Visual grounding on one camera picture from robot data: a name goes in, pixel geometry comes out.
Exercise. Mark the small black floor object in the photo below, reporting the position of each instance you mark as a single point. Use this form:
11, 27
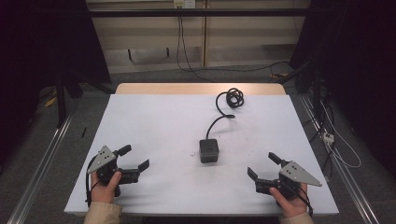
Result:
83, 132

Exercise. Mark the black cube charger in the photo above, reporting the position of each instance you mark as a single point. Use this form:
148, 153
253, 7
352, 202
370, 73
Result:
209, 151

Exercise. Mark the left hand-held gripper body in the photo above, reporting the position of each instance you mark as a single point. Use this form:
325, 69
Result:
102, 158

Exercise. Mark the white power strip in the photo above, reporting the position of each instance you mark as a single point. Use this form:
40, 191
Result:
328, 137

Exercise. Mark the white wall socket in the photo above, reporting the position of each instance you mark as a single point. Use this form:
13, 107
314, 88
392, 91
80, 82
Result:
184, 3

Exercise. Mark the person's left hand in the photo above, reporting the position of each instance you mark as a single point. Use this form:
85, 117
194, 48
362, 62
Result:
104, 189

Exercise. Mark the white table mat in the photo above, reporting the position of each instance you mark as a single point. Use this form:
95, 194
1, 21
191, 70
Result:
174, 186

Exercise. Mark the person's right hand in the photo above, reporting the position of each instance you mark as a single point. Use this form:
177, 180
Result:
291, 205

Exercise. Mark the dark curtain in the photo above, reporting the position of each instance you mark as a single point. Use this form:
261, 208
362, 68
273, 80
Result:
358, 62
43, 40

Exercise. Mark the black horizontal frame bar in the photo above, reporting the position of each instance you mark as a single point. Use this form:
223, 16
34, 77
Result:
199, 12

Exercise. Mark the metal floor rail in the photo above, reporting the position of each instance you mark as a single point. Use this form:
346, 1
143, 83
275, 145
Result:
345, 174
40, 169

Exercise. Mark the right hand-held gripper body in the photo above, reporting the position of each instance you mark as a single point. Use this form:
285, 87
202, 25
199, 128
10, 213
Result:
295, 175

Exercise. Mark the yellow floor tape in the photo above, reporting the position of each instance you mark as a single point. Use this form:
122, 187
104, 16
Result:
50, 101

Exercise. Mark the black metal stand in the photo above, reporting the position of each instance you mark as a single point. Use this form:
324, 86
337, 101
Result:
60, 99

